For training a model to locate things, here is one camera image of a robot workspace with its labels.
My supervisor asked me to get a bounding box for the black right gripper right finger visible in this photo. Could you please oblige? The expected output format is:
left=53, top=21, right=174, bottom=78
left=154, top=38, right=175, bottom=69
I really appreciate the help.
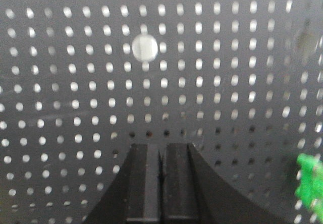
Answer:
left=162, top=143, right=285, bottom=223

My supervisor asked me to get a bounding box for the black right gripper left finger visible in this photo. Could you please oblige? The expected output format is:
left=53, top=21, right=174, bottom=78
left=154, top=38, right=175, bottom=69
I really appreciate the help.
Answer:
left=84, top=144, right=159, bottom=223

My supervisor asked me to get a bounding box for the black perforated pegboard panel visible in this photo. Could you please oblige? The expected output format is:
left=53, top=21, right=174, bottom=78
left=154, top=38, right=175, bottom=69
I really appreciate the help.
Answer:
left=1, top=0, right=322, bottom=223

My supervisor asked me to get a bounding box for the green toggle switch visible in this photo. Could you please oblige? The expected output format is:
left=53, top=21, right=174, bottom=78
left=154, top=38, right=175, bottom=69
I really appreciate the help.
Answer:
left=295, top=153, right=322, bottom=219

